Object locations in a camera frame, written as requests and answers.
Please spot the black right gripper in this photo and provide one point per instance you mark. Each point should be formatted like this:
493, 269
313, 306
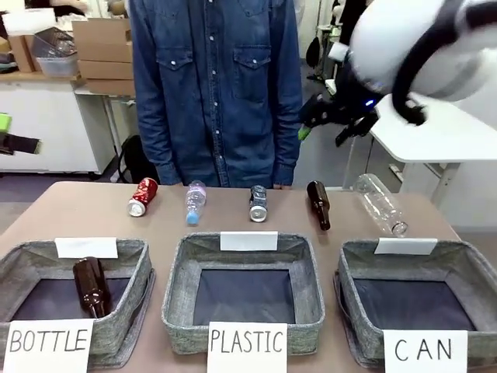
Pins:
351, 99

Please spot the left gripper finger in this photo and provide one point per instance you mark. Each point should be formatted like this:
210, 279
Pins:
17, 144
3, 122

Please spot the brown glass bottle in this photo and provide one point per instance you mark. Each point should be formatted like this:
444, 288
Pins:
319, 202
92, 285

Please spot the large clear plastic bottle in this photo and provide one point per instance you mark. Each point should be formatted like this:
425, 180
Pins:
382, 206

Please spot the dark crushed can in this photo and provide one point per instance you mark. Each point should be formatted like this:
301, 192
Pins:
259, 204

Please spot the red soda can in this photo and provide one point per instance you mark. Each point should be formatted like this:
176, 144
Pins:
143, 197

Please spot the small blue-capped plastic bottle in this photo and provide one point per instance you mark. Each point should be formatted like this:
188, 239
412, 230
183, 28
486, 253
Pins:
196, 202

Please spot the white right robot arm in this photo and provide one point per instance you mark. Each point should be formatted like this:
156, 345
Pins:
388, 42

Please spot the grey basket labelled can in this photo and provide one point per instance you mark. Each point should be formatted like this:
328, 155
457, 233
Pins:
349, 279

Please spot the grey basket labelled bottle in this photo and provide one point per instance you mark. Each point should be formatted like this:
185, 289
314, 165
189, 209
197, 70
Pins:
132, 279

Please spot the grey basket labelled plastic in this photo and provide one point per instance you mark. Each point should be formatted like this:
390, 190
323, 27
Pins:
182, 295

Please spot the white paper label CAN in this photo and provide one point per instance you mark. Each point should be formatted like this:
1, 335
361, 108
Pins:
425, 349

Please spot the person left hand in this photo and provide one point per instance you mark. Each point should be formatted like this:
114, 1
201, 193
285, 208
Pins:
282, 186

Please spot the white cabinet with wooden top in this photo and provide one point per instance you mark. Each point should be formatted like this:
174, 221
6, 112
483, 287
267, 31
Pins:
46, 124

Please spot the small cardboard box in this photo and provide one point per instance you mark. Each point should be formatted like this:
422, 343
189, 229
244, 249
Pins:
21, 52

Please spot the clear plastic storage bin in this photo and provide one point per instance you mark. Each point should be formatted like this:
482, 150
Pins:
56, 52

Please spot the white side table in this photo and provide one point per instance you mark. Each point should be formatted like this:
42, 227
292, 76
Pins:
112, 112

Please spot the white desk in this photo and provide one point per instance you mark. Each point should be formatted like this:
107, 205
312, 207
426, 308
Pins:
438, 132

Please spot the white foam block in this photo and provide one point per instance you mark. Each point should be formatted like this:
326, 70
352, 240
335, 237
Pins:
27, 19

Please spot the flat cardboard box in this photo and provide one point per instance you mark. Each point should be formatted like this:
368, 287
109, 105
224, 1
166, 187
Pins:
105, 70
110, 87

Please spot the black backpack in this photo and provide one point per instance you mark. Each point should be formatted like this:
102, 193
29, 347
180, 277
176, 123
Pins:
134, 159

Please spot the blank white card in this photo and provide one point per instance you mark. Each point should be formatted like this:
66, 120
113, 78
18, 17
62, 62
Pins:
249, 241
86, 247
405, 246

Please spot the person in denim shirt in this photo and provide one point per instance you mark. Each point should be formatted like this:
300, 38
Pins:
215, 89

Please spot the large cardboard box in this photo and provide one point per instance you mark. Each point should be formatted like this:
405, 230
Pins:
103, 40

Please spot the white paper label BOTTLE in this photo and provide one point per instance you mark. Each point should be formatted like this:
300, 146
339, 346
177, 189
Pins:
46, 344

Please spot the white paper label PLASTIC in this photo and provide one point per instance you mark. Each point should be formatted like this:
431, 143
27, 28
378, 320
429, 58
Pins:
246, 346

